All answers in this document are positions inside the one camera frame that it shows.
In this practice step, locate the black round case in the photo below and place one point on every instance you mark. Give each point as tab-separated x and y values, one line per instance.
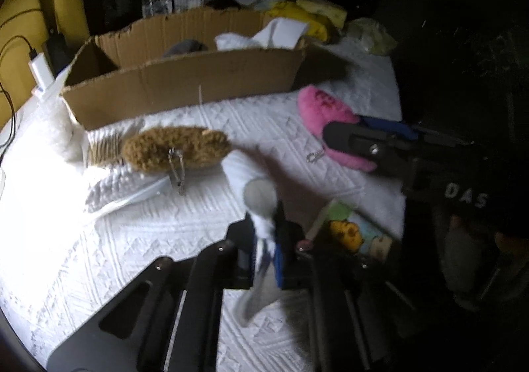
223	4

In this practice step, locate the beige striped sock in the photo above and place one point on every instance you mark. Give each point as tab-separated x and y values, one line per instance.
103	147

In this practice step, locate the cartoon card packet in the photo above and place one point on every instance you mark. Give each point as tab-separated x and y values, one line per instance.
351	231

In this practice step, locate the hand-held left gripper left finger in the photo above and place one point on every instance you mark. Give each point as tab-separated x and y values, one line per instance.
244	260

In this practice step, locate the yellow wet wipes pack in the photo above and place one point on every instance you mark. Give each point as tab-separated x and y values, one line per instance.
297	12

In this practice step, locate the white knitted sock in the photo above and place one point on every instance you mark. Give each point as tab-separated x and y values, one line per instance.
120	186

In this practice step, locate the dark grey sock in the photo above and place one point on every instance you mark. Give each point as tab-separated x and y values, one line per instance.
186	48

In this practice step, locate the pale yellow plastic packet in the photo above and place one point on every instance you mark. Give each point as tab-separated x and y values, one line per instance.
372	35

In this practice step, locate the white grey sock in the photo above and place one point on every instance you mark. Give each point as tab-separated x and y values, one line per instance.
258	194

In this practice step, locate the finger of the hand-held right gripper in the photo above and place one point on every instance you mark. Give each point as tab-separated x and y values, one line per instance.
392	128
363	145

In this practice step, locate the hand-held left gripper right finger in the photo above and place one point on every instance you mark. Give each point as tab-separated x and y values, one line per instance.
285	264

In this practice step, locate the white power bank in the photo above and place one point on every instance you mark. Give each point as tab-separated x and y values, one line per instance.
41	72

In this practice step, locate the white fluffy plush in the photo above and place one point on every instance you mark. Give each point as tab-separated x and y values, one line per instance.
58	128

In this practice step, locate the black charger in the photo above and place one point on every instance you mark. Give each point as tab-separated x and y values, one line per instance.
56	52

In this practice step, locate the cardboard box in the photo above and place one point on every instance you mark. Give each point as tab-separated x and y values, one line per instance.
186	78

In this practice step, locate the white plastic packets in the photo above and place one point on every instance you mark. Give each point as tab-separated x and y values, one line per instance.
252	0

